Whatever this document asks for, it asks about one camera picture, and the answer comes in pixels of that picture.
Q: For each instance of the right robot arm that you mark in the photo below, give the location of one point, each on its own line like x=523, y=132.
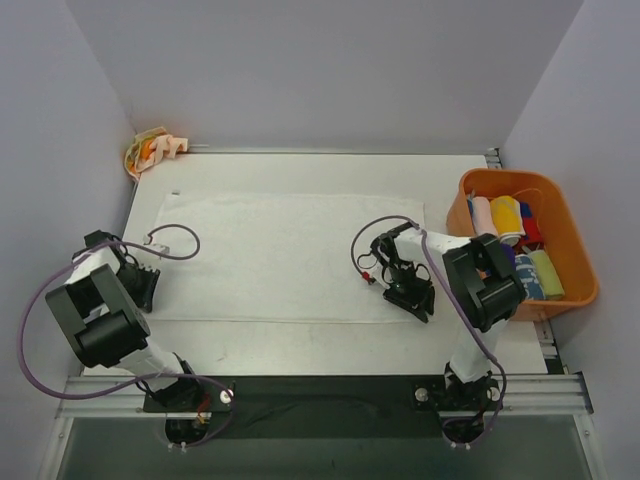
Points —
x=477, y=275

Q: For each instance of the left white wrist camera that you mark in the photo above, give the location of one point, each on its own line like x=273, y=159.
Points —
x=157, y=249

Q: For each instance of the red cloth in basket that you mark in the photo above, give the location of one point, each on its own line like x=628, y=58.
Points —
x=532, y=239

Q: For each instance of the aluminium frame rail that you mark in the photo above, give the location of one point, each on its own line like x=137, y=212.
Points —
x=520, y=394

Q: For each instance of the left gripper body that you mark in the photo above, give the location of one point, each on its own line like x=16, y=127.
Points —
x=142, y=286

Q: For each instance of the crumpled orange cloth pile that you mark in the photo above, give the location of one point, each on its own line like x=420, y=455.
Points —
x=150, y=148

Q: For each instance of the green rolled towel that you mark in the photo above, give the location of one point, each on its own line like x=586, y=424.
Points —
x=547, y=275

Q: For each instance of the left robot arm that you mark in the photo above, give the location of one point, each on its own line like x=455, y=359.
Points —
x=101, y=311

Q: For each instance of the blue patterned rolled towel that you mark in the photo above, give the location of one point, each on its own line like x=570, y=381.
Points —
x=528, y=276

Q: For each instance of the purple rolled towel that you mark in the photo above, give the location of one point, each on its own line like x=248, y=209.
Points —
x=509, y=252

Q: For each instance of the yellow rolled towel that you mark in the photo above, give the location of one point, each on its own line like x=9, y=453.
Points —
x=506, y=215

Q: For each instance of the orange plastic basket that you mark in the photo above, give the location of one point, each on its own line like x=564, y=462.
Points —
x=562, y=238

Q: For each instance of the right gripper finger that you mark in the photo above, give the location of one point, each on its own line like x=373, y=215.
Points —
x=428, y=301
x=415, y=302

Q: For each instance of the pink rolled towel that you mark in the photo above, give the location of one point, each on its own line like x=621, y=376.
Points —
x=481, y=217

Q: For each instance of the black base mat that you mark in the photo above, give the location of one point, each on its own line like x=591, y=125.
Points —
x=328, y=407

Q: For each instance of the white towel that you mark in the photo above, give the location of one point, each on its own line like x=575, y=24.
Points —
x=280, y=258

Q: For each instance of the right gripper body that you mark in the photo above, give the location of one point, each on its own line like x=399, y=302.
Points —
x=409, y=295

